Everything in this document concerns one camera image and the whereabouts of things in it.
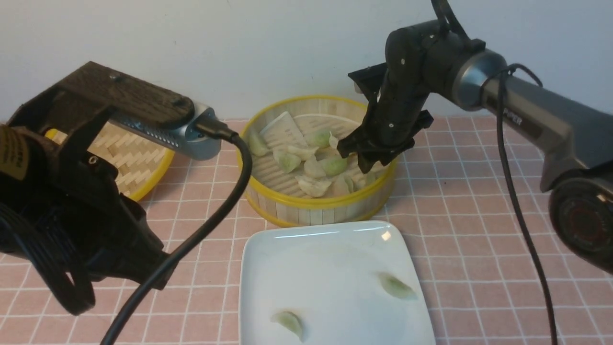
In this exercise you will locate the white dumpling upper right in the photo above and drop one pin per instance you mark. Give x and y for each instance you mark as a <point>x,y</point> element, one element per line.
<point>333,141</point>

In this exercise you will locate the green dumpling centre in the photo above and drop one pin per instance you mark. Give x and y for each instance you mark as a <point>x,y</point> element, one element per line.
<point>333,166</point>

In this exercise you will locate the white steamer liner paper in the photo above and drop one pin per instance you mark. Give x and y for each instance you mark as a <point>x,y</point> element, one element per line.
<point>283,131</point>

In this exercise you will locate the green dumpling left middle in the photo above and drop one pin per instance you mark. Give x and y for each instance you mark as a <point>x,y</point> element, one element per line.
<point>287,162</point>

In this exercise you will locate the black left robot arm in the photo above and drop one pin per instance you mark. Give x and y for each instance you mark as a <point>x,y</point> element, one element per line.
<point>61,207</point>

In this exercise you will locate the pale dumpling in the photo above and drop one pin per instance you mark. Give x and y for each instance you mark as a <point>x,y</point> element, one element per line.
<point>303,153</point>
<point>312,187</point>
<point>342,185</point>
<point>313,169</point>

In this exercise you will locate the yellow-rimmed bamboo steamer lid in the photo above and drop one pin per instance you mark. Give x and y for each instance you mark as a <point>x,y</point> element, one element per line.
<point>141,163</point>

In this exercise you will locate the yellow-rimmed bamboo steamer basket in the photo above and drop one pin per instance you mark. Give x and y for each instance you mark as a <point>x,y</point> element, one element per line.
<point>276,196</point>

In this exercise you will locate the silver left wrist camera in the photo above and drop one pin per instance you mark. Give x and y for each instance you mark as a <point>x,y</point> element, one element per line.
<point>185,139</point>

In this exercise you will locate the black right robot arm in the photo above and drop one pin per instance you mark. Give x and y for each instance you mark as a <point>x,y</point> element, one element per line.
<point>577,140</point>

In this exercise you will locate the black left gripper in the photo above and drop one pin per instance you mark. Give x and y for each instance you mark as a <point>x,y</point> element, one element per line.
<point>63,210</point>

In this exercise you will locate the green dumpling top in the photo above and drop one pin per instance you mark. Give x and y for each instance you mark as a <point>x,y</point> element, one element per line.
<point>319,139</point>

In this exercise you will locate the white square plate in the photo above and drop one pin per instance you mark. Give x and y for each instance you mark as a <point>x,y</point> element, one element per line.
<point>327,275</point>

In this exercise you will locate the pale dumpling front right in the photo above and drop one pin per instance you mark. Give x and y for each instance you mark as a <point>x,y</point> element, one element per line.
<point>342,185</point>

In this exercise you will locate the green dumpling far left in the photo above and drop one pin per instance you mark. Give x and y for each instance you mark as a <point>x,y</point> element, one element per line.
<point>257,145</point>

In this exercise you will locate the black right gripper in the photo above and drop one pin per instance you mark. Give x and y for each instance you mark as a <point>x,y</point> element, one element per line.
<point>394,115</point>

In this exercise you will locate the pale dumpling upper middle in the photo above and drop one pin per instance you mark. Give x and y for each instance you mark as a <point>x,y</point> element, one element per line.
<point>303,153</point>

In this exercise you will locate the pale dumpling centre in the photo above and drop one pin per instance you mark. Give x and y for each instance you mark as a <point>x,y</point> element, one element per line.
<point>313,169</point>

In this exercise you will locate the green dumpling front left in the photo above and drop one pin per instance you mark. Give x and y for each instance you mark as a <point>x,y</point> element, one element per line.
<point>289,321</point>

